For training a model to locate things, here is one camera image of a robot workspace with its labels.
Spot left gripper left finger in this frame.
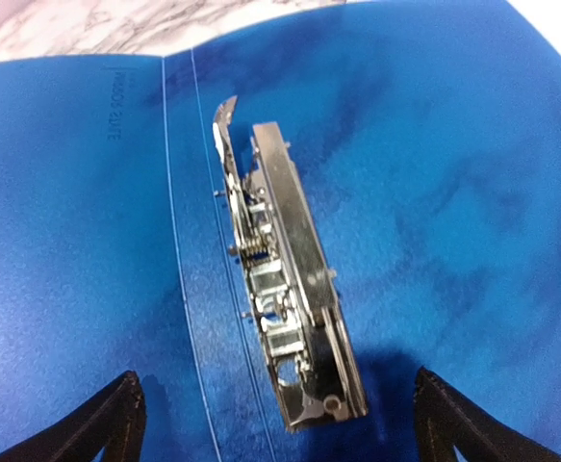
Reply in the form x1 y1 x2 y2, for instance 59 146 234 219
0 371 146 462

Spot blue file folder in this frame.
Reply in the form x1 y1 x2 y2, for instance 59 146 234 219
0 1 561 461

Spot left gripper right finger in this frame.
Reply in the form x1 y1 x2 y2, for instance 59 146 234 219
414 367 561 462

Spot metal folder clip mechanism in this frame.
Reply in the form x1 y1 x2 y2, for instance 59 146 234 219
212 96 369 432

